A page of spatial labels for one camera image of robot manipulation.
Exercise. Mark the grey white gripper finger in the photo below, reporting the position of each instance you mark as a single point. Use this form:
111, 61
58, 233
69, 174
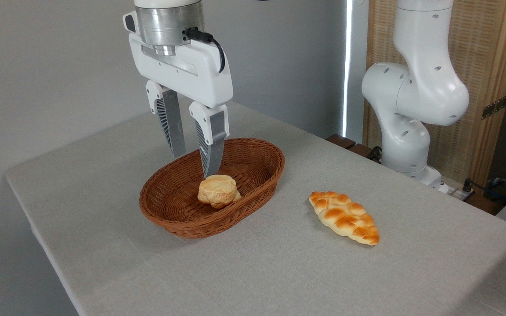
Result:
171, 118
212, 127

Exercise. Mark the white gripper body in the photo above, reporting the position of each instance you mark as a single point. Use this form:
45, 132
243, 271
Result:
182, 72

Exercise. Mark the golden braided bread loaf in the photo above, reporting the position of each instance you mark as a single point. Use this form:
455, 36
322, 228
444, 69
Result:
345, 217

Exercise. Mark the pale round bread bun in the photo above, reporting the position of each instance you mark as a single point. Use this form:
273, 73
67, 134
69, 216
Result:
218, 191

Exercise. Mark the brown wicker basket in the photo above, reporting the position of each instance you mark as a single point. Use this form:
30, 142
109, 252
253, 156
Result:
178, 219

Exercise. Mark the dark wooden block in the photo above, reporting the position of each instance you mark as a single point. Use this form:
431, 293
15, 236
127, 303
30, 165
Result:
360, 150
341, 140

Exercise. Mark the grey tablecloth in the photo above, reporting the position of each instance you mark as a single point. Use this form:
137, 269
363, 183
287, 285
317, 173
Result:
279, 272

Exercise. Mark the white power strip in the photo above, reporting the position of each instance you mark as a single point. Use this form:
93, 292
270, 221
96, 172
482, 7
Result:
458, 193

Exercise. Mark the woven wooden folding screen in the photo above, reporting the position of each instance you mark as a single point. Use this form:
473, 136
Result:
483, 61

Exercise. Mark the brass hinge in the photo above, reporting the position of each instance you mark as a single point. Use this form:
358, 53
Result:
494, 106

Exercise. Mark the brown wooden board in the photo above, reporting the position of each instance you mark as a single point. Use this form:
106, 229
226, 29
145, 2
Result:
486, 204

